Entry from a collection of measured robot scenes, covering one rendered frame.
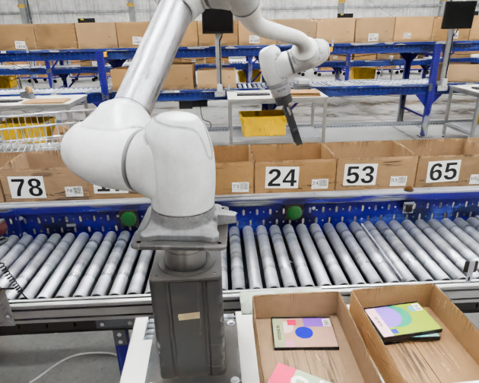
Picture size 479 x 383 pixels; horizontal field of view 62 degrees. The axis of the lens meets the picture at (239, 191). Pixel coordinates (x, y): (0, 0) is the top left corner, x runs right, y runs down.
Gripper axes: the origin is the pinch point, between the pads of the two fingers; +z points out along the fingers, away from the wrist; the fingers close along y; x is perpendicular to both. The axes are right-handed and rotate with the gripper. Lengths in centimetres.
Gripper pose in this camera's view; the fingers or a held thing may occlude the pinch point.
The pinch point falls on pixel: (296, 136)
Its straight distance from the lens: 186.7
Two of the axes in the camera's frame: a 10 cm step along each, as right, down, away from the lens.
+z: 3.6, 8.6, 3.7
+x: 9.3, -3.5, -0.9
